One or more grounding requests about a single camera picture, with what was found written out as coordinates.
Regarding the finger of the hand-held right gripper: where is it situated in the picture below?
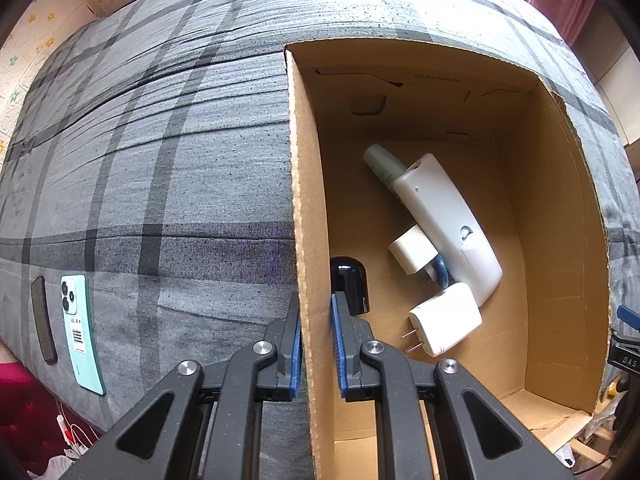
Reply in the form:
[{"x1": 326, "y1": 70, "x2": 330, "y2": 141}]
[{"x1": 616, "y1": 305, "x2": 640, "y2": 331}]

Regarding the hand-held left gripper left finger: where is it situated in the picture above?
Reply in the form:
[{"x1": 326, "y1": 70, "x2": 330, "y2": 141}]
[{"x1": 60, "y1": 292, "x2": 302, "y2": 480}]

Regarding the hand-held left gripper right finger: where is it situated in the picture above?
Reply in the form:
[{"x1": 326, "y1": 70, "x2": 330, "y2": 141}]
[{"x1": 331, "y1": 291, "x2": 576, "y2": 480}]

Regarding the black round cap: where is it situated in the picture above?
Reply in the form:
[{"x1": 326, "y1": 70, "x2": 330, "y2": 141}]
[{"x1": 330, "y1": 256, "x2": 371, "y2": 316}]

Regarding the brown cardboard box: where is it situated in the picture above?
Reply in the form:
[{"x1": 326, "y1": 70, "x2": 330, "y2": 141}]
[{"x1": 283, "y1": 37, "x2": 612, "y2": 480}]

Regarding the large white plug charger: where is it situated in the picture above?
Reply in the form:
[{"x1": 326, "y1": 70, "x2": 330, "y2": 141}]
[{"x1": 402, "y1": 282, "x2": 483, "y2": 358}]

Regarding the small white plug charger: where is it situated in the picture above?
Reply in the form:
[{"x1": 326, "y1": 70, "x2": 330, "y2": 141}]
[{"x1": 389, "y1": 225, "x2": 438, "y2": 281}]

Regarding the white remote control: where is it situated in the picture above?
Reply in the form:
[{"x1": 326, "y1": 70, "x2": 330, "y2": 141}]
[{"x1": 391, "y1": 153, "x2": 503, "y2": 307}]

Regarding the teal cosmetic tube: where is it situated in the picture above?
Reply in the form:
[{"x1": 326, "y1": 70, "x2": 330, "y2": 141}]
[{"x1": 363, "y1": 144, "x2": 406, "y2": 192}]

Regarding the wooden shelf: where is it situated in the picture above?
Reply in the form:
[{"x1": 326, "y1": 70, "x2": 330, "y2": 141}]
[{"x1": 542, "y1": 412, "x2": 618, "y2": 480}]

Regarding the beige cabinet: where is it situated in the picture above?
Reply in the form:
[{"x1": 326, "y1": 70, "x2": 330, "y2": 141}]
[{"x1": 595, "y1": 45, "x2": 640, "y2": 151}]

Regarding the mint green smartphone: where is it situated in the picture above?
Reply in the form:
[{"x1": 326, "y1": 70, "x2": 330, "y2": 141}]
[{"x1": 60, "y1": 274, "x2": 107, "y2": 396}]

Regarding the grey plaid bedsheet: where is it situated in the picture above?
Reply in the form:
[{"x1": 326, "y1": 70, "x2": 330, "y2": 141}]
[{"x1": 0, "y1": 0, "x2": 631, "y2": 480}]

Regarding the dark flat slab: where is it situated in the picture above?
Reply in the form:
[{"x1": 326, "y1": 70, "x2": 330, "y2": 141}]
[{"x1": 31, "y1": 276, "x2": 59, "y2": 365}]

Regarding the dark red cloth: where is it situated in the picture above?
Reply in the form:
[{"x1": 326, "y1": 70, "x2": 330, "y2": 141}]
[{"x1": 0, "y1": 347, "x2": 76, "y2": 466}]

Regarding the dark red curtain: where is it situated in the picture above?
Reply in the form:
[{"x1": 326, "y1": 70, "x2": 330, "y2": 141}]
[{"x1": 532, "y1": 0, "x2": 598, "y2": 46}]

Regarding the white cable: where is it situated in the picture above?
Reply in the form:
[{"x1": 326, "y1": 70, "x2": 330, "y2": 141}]
[{"x1": 56, "y1": 400, "x2": 98, "y2": 461}]

